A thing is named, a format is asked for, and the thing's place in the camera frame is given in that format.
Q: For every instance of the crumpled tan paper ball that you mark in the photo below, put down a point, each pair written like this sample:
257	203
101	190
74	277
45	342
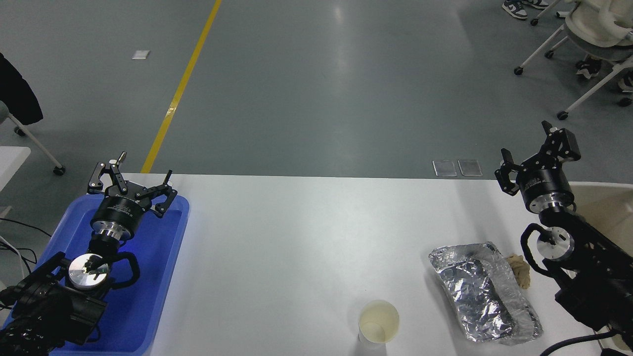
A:
521	272

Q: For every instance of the small white table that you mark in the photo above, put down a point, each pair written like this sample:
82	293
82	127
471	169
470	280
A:
12	163

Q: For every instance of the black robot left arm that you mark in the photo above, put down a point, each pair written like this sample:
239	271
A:
49	306

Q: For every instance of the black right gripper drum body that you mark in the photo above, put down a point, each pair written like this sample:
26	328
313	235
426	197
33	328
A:
544	183

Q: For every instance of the grey chair with castors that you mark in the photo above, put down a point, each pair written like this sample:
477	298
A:
39	146

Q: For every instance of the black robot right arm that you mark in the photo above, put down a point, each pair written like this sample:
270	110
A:
593	277

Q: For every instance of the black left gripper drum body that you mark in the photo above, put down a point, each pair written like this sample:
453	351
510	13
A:
118	210

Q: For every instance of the clear floor plate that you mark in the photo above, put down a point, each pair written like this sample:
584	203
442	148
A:
470	167
444	168

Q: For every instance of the white paper cup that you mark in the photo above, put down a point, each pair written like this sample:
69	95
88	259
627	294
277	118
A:
378	319

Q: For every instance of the white office chair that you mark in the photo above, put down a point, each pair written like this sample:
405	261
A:
593	29

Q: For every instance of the blue plastic tray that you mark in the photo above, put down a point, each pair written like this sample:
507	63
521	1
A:
148	277

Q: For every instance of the white chair base leg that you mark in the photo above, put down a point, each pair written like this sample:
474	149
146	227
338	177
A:
544	12

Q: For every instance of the large pale bin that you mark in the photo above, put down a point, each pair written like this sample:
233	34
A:
608	207

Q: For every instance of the crumpled silver foil tray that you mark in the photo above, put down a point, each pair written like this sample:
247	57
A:
484	291

